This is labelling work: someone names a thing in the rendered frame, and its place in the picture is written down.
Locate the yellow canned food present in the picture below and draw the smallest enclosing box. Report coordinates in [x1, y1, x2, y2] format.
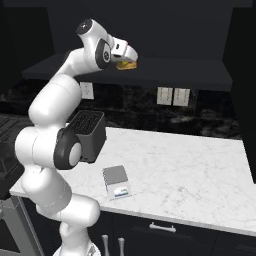
[115, 60, 138, 71]

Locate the silver cupboard door handle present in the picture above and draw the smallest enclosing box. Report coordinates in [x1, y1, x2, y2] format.
[117, 236, 126, 256]
[101, 234, 110, 256]

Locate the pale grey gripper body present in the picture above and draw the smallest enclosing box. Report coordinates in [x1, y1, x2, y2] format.
[116, 44, 139, 63]

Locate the grey digital scale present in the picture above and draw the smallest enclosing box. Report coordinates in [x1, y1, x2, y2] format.
[101, 164, 133, 201]

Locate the dark cabinet door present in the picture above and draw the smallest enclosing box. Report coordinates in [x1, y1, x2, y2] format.
[222, 0, 256, 185]
[0, 0, 56, 95]

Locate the dark open wall cabinet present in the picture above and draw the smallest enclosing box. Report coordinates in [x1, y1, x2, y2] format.
[21, 0, 234, 92]

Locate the dark drawer front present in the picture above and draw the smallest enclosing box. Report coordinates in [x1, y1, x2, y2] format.
[213, 231, 256, 256]
[111, 213, 220, 256]

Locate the black and steel stove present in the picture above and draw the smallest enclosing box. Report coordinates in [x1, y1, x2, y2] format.
[0, 113, 45, 256]

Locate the dark grey toaster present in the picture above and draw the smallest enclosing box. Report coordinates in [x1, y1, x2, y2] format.
[66, 110, 108, 164]

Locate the silver drawer handle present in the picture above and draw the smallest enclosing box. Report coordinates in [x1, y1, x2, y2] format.
[148, 221, 177, 234]

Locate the white wall outlet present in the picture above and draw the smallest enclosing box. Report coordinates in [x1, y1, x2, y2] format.
[156, 86, 174, 107]
[172, 87, 191, 108]
[79, 81, 95, 101]

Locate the dark cupboard door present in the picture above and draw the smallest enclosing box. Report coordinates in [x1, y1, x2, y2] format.
[87, 209, 115, 256]

